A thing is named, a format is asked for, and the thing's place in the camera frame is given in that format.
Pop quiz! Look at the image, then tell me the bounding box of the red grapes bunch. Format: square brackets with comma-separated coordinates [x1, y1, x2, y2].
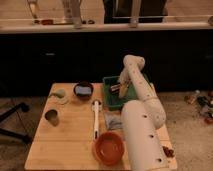
[163, 146, 174, 158]

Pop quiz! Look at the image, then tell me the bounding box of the black white striped eraser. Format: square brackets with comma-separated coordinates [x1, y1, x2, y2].
[110, 83, 121, 93]

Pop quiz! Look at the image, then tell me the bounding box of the dark bowl with blue sponge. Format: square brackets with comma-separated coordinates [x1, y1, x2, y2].
[73, 82, 94, 101]

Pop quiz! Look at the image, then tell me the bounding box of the black office chair base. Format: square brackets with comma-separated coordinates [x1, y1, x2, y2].
[0, 102, 32, 144]

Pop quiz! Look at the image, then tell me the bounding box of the orange bowl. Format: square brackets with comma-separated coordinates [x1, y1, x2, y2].
[92, 132, 125, 166]

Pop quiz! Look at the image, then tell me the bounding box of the clear plastic bag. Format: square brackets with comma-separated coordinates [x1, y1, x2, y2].
[104, 113, 122, 130]

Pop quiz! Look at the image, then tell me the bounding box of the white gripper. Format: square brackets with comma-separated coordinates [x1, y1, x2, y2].
[118, 69, 130, 98]

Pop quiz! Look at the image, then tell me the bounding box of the white handled brush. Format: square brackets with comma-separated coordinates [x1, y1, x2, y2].
[92, 100, 101, 138]

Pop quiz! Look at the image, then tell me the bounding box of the metal cup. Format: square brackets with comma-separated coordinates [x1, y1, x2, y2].
[45, 109, 59, 126]

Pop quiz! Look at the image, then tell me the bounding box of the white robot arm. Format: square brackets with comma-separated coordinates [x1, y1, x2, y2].
[119, 55, 170, 171]

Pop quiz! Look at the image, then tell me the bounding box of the green plastic tray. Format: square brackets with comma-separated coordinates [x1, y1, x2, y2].
[102, 73, 151, 112]

